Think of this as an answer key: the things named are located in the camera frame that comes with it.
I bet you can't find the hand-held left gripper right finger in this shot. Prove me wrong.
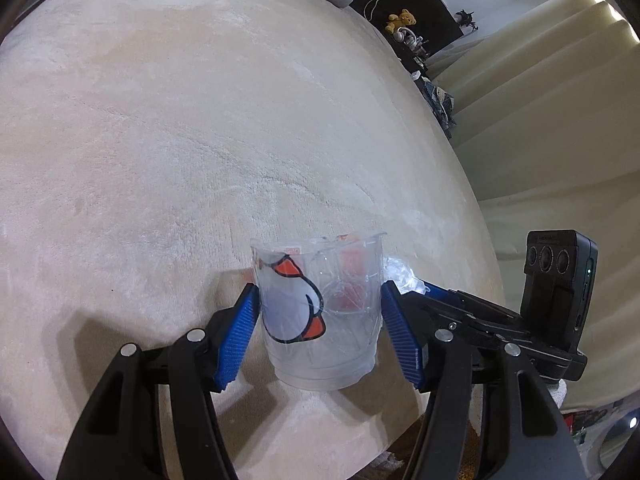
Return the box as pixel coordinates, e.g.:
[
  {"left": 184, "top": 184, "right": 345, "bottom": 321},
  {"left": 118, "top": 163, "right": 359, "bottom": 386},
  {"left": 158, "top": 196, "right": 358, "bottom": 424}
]
[{"left": 380, "top": 280, "right": 588, "bottom": 480}]

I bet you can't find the cream curtain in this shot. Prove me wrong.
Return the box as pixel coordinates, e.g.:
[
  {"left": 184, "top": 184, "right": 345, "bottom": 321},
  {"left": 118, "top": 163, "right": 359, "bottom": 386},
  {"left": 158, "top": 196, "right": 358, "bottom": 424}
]
[{"left": 425, "top": 0, "right": 640, "bottom": 411}]

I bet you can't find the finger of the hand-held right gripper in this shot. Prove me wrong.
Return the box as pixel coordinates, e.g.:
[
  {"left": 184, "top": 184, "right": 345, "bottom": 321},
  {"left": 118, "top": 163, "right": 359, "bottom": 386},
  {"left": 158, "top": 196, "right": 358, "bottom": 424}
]
[
  {"left": 422, "top": 281, "right": 525, "bottom": 334},
  {"left": 400, "top": 294, "right": 506, "bottom": 353}
]

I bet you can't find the beige plush blanket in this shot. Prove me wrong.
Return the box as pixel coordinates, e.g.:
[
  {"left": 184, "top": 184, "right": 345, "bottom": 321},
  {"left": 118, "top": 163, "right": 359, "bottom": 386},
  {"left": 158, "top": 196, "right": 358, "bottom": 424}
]
[{"left": 0, "top": 0, "right": 506, "bottom": 480}]

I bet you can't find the clear printed plastic cup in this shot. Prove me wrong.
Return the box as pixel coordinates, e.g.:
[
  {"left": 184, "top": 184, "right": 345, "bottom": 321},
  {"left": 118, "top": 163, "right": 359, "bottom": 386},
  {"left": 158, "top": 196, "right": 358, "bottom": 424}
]
[{"left": 249, "top": 232, "right": 388, "bottom": 392}]

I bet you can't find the person's right hand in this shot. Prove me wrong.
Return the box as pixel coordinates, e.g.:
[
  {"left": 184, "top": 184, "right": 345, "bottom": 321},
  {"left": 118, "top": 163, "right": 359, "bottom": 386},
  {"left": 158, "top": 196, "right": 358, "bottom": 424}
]
[{"left": 546, "top": 379, "right": 569, "bottom": 409}]

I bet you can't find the clear plastic bag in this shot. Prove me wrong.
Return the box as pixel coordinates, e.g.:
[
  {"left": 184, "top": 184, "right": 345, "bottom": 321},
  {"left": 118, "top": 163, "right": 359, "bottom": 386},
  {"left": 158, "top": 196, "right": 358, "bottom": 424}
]
[{"left": 382, "top": 255, "right": 431, "bottom": 297}]

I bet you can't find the patterned dark cloth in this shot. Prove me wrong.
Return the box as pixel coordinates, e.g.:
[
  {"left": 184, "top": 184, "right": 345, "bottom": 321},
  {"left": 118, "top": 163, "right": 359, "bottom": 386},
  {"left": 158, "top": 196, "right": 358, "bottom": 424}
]
[{"left": 422, "top": 77, "right": 459, "bottom": 139}]

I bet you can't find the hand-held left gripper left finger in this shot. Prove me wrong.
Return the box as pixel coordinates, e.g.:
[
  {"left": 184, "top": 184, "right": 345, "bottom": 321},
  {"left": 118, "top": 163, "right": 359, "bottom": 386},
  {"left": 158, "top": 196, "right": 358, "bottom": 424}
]
[{"left": 56, "top": 282, "right": 261, "bottom": 480}]

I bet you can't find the brown teddy bear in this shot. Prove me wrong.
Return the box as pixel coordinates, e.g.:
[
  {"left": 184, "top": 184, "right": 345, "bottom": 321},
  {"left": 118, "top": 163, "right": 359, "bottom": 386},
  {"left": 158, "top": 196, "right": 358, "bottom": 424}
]
[{"left": 384, "top": 9, "right": 419, "bottom": 34}]

